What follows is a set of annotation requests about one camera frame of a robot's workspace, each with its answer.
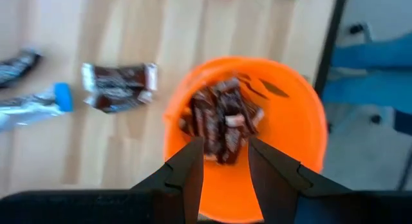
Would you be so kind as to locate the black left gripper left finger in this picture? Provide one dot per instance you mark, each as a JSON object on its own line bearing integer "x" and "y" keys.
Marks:
{"x": 145, "y": 206}

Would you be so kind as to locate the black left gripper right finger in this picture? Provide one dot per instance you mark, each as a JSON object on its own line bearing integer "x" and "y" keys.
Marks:
{"x": 289, "y": 204}

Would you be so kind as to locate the blue white candy bar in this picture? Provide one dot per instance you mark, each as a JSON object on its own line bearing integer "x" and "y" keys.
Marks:
{"x": 35, "y": 108}

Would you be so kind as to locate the orange plastic bucket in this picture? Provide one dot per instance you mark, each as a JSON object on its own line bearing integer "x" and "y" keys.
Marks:
{"x": 289, "y": 137}

